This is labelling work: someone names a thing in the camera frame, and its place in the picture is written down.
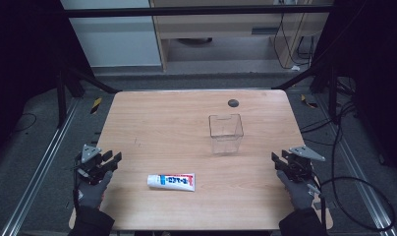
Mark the clear plastic box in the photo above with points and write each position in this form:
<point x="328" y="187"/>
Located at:
<point x="226" y="134"/>

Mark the yellow black tape strip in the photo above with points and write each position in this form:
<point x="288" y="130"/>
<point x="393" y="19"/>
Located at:
<point x="96" y="105"/>
<point x="308" y="101"/>

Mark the dark round table grommet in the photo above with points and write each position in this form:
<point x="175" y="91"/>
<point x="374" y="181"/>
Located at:
<point x="233" y="103"/>

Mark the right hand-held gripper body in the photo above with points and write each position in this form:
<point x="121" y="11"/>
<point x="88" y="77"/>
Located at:
<point x="299" y="167"/>

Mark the black metal stand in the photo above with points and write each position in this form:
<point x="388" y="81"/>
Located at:
<point x="330" y="91"/>
<point x="64" y="95"/>

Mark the aluminium floor rail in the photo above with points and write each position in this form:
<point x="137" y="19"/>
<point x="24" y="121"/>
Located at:
<point x="360" y="177"/>
<point x="36" y="177"/>

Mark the black horizontal frame bar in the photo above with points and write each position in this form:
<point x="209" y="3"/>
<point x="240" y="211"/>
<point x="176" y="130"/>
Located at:
<point x="186" y="11"/>

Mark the person's left hand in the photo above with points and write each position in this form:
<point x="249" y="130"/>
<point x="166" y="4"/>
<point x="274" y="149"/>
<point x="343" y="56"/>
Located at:
<point x="93" y="195"/>

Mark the light wooden desk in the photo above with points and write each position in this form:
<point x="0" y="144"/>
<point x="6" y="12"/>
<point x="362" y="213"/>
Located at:
<point x="219" y="28"/>

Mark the dark curtain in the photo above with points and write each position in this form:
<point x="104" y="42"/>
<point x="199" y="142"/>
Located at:
<point x="376" y="82"/>
<point x="23" y="65"/>

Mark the white toothpaste tube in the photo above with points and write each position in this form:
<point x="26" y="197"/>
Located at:
<point x="172" y="182"/>

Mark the person's right hand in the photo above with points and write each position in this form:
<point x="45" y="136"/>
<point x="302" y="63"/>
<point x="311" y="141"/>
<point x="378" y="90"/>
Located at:
<point x="299" y="195"/>

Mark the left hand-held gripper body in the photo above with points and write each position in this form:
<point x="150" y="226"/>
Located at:
<point x="90" y="164"/>

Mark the white cabinet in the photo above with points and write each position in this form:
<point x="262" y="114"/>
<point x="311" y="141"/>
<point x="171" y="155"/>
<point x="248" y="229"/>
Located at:
<point x="118" y="42"/>

